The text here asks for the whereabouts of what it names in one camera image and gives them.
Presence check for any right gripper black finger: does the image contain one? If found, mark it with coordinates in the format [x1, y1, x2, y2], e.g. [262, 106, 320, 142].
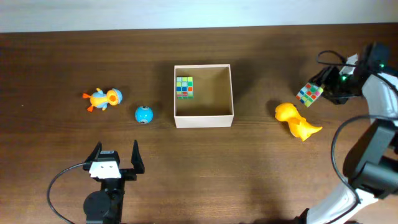
[308, 67, 338, 86]
[323, 89, 350, 105]

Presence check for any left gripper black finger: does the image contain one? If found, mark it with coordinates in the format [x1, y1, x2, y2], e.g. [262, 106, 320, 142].
[85, 142, 102, 162]
[131, 140, 145, 174]

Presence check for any multicoloured puzzle cube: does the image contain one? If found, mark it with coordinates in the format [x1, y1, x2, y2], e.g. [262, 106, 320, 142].
[175, 77, 194, 100]
[295, 83, 323, 107]

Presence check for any orange dinosaur toy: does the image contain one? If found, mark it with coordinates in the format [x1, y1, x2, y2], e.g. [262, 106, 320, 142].
[275, 103, 323, 141]

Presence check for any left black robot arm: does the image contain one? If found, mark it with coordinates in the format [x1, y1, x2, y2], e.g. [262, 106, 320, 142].
[83, 141, 145, 224]

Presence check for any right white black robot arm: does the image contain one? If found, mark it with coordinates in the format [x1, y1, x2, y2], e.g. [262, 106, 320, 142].
[294, 42, 397, 224]

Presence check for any blue ball toy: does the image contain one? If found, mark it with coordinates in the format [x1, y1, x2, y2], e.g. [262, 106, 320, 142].
[134, 106, 154, 124]

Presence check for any orange and blue duck toy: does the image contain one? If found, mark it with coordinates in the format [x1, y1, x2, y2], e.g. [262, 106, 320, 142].
[82, 88, 123, 112]

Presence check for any open beige cardboard box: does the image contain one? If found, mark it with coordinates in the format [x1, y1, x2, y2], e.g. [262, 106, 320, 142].
[174, 64, 234, 128]

